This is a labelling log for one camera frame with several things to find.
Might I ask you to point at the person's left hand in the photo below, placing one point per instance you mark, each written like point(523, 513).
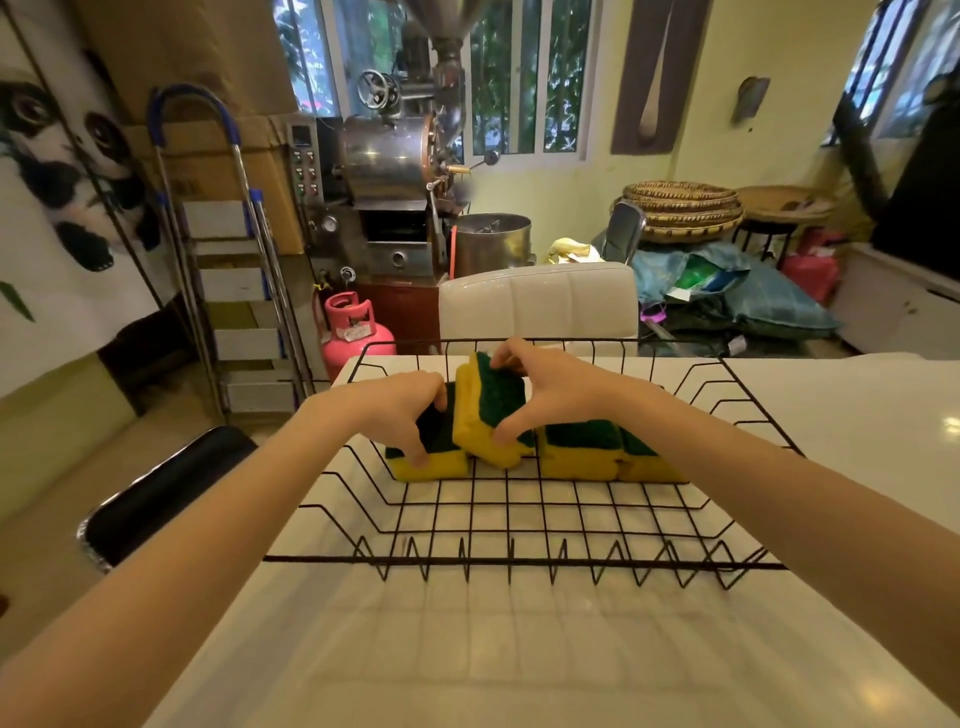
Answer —
point(375, 409)

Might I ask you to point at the person's right hand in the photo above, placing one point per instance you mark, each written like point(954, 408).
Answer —
point(570, 390)

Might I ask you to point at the person's left thumb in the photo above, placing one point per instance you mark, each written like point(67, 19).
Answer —
point(414, 444)

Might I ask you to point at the person's right thumb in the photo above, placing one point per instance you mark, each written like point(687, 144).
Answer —
point(516, 425)

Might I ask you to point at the yellow green scrub sponge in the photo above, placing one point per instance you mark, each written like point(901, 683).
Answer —
point(577, 450)
point(480, 427)
point(442, 461)
point(649, 465)

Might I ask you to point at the person's left forearm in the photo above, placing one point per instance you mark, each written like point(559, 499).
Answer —
point(187, 555)

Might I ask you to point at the person's right forearm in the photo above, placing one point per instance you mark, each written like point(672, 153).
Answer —
point(787, 510)

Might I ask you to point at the white padded chair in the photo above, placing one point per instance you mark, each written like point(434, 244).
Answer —
point(540, 304)

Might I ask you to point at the pink gas cylinder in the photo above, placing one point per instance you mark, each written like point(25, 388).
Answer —
point(352, 334)

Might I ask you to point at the yellow cloth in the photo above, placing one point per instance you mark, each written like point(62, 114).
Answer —
point(570, 251)

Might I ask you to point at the steel drum container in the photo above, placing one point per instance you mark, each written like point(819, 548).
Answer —
point(491, 244)

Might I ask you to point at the grey plastic chair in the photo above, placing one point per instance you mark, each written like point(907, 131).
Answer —
point(622, 232)

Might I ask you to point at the green white plastic bag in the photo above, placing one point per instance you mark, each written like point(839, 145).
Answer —
point(701, 277)

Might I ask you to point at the blue silver step ladder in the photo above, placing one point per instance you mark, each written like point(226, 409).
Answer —
point(232, 285)

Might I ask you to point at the black padded stool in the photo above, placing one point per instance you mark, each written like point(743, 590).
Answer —
point(165, 491)

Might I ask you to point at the stack of woven baskets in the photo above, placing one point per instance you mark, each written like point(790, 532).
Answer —
point(682, 210)

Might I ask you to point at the steel coffee roaster machine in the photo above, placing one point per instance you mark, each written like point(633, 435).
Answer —
point(394, 165)

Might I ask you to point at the blue sack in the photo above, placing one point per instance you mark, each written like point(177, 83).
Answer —
point(780, 300)

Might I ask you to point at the black round stool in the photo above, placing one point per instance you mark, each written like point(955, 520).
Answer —
point(763, 236)

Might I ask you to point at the red plastic canister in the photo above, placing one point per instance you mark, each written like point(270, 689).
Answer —
point(814, 270)

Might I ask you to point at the woven flat tray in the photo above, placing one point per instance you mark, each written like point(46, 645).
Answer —
point(784, 201)

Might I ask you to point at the white framed window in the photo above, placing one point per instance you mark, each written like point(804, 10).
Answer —
point(517, 75)

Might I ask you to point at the white low cabinet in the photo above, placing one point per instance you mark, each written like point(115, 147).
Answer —
point(892, 304)

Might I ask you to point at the brown cardboard boxes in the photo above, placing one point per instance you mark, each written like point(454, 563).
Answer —
point(202, 75)

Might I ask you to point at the barred side window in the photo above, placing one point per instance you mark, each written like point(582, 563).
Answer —
point(900, 67)

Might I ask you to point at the brown wall hanging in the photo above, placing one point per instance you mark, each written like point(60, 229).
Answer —
point(660, 75)

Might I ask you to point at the grey wall lamp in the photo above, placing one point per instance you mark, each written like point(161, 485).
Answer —
point(750, 97)

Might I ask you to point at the panda wall poster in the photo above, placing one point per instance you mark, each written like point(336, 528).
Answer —
point(60, 210)

